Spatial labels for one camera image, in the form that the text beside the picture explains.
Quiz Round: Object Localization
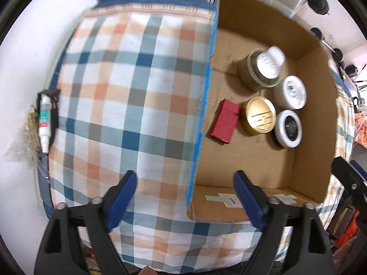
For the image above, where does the dark box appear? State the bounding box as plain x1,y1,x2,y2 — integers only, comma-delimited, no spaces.
36,152,53,207

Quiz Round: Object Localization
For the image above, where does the gold round tin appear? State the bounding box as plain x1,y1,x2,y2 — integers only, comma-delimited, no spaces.
240,96,277,136

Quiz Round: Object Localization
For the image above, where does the cardboard box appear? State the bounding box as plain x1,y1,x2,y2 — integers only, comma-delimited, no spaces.
186,0,339,224

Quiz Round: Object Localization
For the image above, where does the orange cloth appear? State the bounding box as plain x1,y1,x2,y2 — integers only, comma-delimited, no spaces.
354,112,367,149

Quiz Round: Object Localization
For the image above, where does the clear plastic bag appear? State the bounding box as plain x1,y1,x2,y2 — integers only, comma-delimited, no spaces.
6,106,43,172

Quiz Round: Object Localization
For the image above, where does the checked bedsheet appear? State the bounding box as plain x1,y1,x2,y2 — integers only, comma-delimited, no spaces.
43,0,359,272

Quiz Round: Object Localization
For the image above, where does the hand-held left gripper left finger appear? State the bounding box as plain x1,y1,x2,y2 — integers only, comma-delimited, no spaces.
34,170,138,275

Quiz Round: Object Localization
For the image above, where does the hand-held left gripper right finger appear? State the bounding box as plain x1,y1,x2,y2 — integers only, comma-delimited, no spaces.
233,170,336,275

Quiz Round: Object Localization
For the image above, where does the white glue tube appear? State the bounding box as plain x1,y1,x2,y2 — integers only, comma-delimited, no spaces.
39,96,52,154

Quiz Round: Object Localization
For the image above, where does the metal dumbbell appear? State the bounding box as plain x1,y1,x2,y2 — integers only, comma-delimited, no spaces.
310,28,345,63

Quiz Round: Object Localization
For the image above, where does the red small box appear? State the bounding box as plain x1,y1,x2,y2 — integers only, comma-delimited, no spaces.
211,99,241,144

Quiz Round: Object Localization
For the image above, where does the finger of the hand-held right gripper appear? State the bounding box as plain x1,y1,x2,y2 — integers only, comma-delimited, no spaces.
331,156,367,215

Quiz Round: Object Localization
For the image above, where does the black and white jar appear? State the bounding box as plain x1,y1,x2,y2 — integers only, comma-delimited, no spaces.
274,109,303,149

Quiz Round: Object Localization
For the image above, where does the white cream jar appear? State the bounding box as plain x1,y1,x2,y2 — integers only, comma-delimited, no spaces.
272,75,307,110

